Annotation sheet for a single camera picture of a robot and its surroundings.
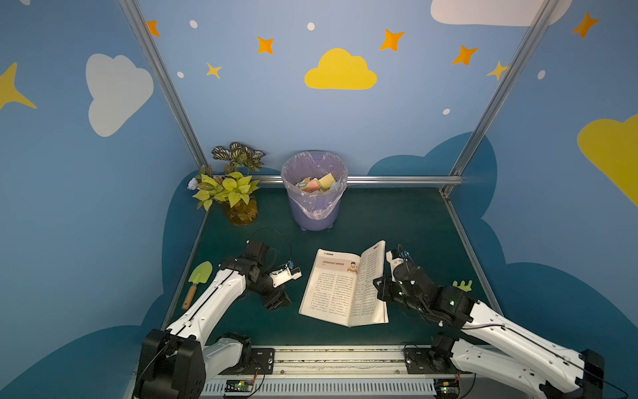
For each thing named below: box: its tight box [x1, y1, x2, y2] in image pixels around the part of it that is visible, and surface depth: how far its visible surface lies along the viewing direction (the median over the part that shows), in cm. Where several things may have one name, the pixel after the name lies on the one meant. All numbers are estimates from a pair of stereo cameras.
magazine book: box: [299, 240, 389, 328], surface depth 88 cm
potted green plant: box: [186, 142, 266, 227], surface depth 92 cm
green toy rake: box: [451, 280, 473, 292], surface depth 91 cm
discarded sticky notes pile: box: [294, 172, 338, 193], surface depth 105 cm
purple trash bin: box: [280, 150, 349, 232], surface depth 97 cm
